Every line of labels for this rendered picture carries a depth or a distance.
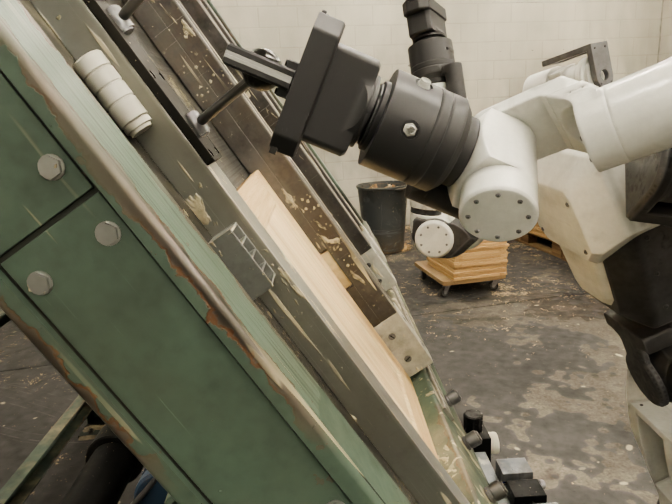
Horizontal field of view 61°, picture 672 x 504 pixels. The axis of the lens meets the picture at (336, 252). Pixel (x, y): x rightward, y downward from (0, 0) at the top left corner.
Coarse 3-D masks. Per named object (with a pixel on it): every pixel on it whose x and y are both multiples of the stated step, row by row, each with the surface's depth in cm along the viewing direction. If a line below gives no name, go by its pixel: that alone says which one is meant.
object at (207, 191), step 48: (48, 0) 53; (96, 48) 54; (144, 96) 55; (144, 144) 56; (192, 192) 58; (288, 288) 60; (336, 336) 63; (336, 384) 63; (384, 432) 65; (432, 480) 67
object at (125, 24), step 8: (128, 0) 54; (136, 0) 53; (112, 8) 55; (120, 8) 55; (128, 8) 54; (136, 8) 54; (112, 16) 55; (120, 16) 55; (128, 16) 55; (120, 24) 55; (128, 24) 55; (128, 32) 56
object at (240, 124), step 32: (160, 0) 92; (160, 32) 93; (192, 32) 93; (192, 64) 95; (224, 128) 97; (256, 128) 98; (256, 160) 99; (288, 160) 99; (288, 192) 100; (320, 224) 102; (352, 256) 104; (352, 288) 105; (384, 320) 107; (416, 352) 108
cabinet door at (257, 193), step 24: (240, 192) 75; (264, 192) 91; (264, 216) 79; (288, 216) 97; (288, 240) 86; (312, 264) 92; (312, 288) 80; (336, 288) 98; (336, 312) 85; (360, 312) 104; (360, 336) 91; (384, 360) 97; (384, 384) 84; (408, 384) 103; (408, 408) 89
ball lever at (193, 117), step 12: (264, 48) 52; (276, 60) 51; (240, 84) 54; (252, 84) 52; (264, 84) 52; (228, 96) 55; (216, 108) 56; (192, 120) 57; (204, 120) 57; (204, 132) 58
